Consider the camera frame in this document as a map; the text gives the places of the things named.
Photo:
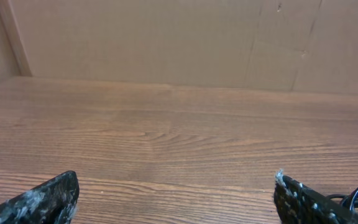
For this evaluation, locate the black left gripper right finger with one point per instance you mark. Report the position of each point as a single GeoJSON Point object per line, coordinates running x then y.
{"type": "Point", "coordinates": [297, 203]}

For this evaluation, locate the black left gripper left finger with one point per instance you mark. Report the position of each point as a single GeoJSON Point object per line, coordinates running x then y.
{"type": "Point", "coordinates": [52, 202]}

